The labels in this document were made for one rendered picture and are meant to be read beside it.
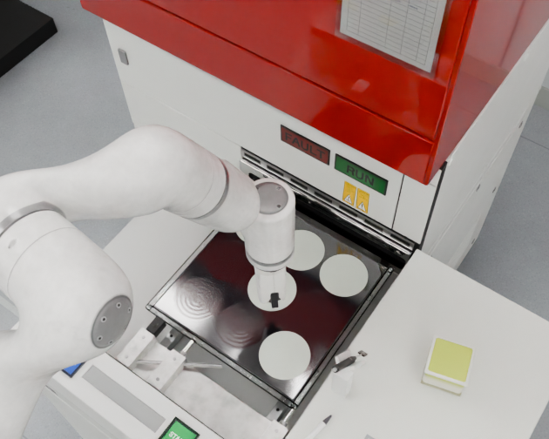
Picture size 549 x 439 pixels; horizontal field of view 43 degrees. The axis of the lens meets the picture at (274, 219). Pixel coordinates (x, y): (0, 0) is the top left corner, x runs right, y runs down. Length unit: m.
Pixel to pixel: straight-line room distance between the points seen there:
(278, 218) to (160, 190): 0.32
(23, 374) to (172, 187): 0.25
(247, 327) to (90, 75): 2.00
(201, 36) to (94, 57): 2.01
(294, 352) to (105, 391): 0.36
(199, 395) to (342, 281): 0.37
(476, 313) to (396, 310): 0.15
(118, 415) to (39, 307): 0.63
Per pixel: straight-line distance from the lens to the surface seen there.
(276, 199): 1.06
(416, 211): 1.36
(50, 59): 3.34
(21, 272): 0.73
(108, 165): 0.75
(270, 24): 1.16
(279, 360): 1.39
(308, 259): 1.49
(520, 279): 2.61
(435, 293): 1.40
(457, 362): 1.27
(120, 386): 1.34
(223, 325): 1.42
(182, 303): 1.45
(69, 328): 0.70
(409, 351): 1.34
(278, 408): 1.41
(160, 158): 0.76
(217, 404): 1.38
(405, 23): 0.99
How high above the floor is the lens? 2.19
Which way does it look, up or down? 57 degrees down
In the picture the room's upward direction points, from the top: 2 degrees counter-clockwise
